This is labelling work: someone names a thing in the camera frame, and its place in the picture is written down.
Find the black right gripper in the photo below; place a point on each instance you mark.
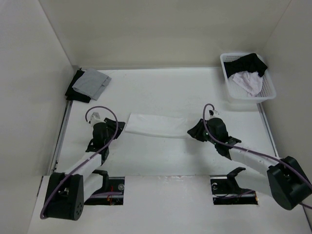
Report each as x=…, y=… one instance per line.
x=195, y=132

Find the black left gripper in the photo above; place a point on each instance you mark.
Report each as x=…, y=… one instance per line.
x=121, y=126

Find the white tank top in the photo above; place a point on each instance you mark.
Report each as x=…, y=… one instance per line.
x=158, y=126

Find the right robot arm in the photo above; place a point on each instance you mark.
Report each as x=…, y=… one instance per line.
x=283, y=179

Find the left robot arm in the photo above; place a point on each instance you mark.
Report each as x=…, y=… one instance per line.
x=67, y=191

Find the folded grey tank top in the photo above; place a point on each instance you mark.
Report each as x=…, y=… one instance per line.
x=92, y=83

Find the folded black tank top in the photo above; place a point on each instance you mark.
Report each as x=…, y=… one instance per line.
x=71, y=94

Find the white plastic laundry basket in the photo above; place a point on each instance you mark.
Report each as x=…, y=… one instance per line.
x=236, y=94

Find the pale pink garment in basket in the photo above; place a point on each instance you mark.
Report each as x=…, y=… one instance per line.
x=250, y=82

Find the black garment in basket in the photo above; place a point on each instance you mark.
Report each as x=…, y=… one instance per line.
x=249, y=63

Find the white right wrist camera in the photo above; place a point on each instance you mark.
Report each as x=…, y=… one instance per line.
x=213, y=113

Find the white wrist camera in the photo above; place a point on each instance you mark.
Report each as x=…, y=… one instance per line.
x=213, y=113
x=95, y=118

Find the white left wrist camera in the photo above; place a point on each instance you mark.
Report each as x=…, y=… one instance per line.
x=95, y=118

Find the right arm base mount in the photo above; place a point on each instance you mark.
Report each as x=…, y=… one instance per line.
x=225, y=192

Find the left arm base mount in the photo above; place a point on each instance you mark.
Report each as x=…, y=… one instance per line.
x=110, y=194

